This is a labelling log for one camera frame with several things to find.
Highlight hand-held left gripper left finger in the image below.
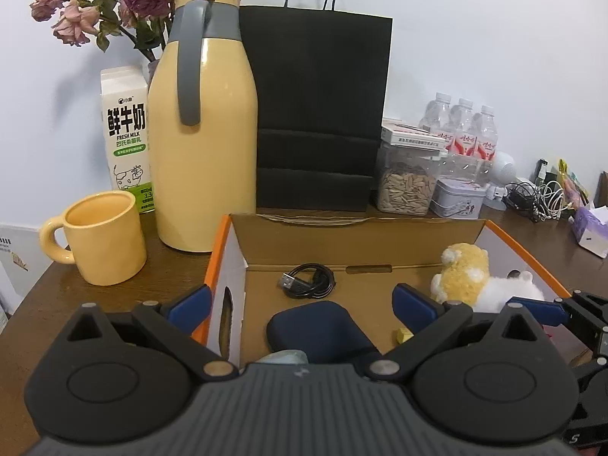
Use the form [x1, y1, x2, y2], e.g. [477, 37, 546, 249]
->
[66, 284, 239, 383]

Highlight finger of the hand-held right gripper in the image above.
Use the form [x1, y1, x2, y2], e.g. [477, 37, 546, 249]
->
[508, 291, 608, 357]

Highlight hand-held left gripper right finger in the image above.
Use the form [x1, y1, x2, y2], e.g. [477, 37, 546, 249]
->
[365, 283, 543, 383]

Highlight yellow white plush toy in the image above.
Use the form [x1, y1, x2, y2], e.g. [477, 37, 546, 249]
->
[430, 243, 547, 314]

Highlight navy blue pouch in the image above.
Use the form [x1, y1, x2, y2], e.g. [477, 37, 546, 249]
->
[266, 300, 383, 367]

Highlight clear plastic bag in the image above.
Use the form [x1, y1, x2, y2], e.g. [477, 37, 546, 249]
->
[259, 349, 309, 366]

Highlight orange cardboard box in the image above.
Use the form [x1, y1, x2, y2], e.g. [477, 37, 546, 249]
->
[203, 213, 573, 366]

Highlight purple tissue pack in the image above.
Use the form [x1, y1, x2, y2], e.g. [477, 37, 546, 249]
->
[570, 204, 608, 260]

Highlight yellow mug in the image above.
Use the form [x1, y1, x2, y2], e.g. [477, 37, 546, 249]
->
[39, 191, 148, 287]

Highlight grey tin box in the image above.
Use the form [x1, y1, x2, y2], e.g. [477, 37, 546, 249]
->
[430, 178, 488, 219]

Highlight clear seed container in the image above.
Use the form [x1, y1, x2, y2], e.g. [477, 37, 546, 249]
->
[377, 140, 450, 215]

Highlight colourful packets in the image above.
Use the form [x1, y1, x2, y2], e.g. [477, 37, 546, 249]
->
[553, 158, 590, 206]

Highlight yellow thermos jug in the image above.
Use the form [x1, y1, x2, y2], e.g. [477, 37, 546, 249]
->
[147, 0, 258, 253]

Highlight white robot figure speaker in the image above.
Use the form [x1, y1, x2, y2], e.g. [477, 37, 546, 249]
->
[482, 151, 523, 211]

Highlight white green milk carton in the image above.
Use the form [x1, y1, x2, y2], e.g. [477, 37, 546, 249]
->
[100, 66, 155, 214]

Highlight white printed box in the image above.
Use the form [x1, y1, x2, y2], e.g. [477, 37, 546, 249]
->
[0, 222, 72, 338]

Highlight white flat box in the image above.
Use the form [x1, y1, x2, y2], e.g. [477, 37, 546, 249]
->
[381, 118, 455, 151]

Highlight black paper bag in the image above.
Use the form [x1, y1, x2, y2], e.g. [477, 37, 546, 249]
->
[239, 0, 393, 214]

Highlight dried rose bouquet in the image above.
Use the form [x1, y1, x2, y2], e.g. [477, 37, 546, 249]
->
[29, 0, 264, 62]

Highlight black usb cable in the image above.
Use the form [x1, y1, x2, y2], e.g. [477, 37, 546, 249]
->
[277, 263, 337, 300]

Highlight black cable bundle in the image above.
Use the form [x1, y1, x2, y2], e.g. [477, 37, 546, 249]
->
[503, 181, 543, 222]

